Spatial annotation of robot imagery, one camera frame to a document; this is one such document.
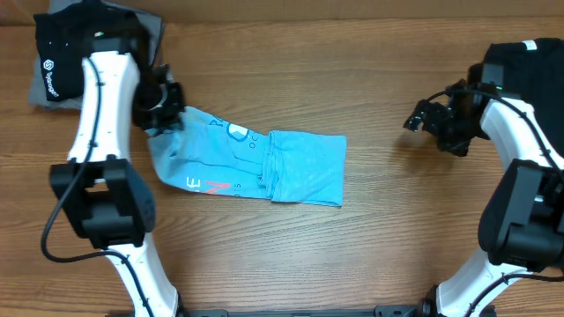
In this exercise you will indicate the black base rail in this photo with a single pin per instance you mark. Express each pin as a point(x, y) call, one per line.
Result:
point(378, 311)

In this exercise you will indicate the black t-shirt on right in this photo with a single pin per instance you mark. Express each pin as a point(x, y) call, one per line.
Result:
point(534, 70)

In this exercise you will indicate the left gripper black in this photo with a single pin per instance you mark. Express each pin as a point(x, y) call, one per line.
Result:
point(166, 121)

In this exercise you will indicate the light blue t-shirt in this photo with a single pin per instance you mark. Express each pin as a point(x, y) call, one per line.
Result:
point(206, 154)

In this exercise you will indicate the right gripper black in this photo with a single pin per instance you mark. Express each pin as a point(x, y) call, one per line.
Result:
point(430, 119)

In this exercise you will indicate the grey folded shirt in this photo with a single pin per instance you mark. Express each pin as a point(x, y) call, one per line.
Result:
point(154, 31)

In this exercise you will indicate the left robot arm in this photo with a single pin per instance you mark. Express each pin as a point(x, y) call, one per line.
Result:
point(104, 198)

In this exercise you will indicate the black folded shirt with logo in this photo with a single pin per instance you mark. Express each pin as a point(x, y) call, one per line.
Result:
point(124, 35)

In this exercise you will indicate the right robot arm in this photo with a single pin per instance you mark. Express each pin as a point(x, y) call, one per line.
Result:
point(521, 228)

